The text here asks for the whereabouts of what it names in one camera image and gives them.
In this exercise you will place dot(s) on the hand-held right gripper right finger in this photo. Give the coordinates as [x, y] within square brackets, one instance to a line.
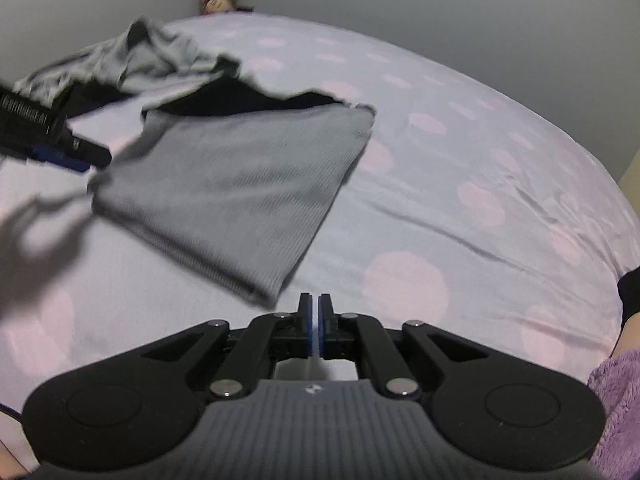
[324, 332]

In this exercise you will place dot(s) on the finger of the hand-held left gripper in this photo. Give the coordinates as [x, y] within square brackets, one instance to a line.
[85, 152]

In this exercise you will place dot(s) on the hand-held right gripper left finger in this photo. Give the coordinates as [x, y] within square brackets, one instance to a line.
[311, 332]

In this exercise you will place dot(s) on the grey shirt with black sleeves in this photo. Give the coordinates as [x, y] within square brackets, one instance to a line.
[240, 185]

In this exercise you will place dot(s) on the grey ribbed garment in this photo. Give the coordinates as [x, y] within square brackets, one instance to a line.
[125, 55]

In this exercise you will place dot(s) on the pink polka dot bed sheet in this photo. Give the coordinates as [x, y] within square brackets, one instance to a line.
[475, 160]

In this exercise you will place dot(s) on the person's purple fuzzy garment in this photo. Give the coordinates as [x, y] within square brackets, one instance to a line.
[617, 410]

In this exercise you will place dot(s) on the person's black sleeve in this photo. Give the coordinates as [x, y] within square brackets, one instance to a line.
[631, 297]

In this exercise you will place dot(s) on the dark wall socket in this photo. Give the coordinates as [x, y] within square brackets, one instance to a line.
[245, 8]

